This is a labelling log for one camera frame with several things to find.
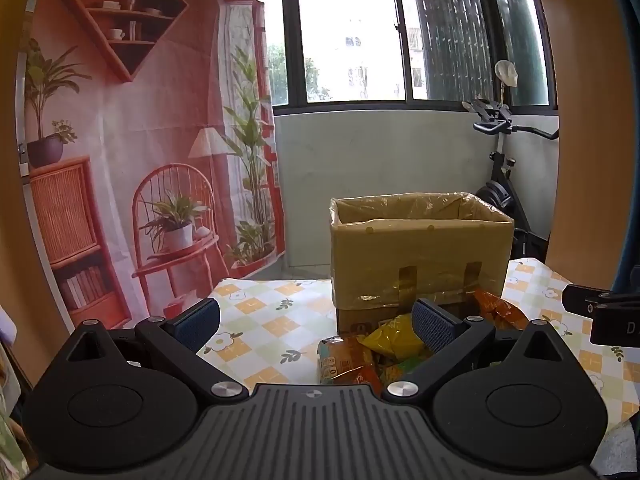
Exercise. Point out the dark framed window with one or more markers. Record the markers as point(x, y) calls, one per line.
point(345, 35)

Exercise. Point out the cardboard box with plastic liner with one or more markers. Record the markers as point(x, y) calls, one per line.
point(425, 255)

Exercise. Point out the orange snack packet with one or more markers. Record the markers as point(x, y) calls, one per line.
point(500, 310)

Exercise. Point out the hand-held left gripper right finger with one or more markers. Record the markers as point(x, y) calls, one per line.
point(435, 327)

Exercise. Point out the green snack packet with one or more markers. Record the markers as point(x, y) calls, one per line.
point(400, 370)

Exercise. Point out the small red orange packet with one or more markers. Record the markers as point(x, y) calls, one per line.
point(365, 376)

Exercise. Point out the green patterned cloth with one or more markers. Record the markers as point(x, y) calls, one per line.
point(10, 435)

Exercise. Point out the yellow snack packet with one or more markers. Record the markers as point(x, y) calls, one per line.
point(390, 340)

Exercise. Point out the white object on pole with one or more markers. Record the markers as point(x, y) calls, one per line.
point(506, 72)

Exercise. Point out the white fluffy cloth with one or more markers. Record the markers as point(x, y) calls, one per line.
point(620, 450)

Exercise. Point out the printed backdrop cloth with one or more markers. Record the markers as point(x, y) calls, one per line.
point(150, 125)

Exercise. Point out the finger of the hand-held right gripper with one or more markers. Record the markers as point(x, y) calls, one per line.
point(580, 297)
point(620, 327)

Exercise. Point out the floral checked tablecloth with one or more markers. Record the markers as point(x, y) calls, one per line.
point(270, 310)

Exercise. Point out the teal brown snack packet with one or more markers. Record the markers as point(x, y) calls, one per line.
point(345, 355)

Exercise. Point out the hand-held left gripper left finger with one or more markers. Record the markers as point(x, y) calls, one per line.
point(200, 322)

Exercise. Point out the black exercise bike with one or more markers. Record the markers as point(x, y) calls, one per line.
point(500, 195)

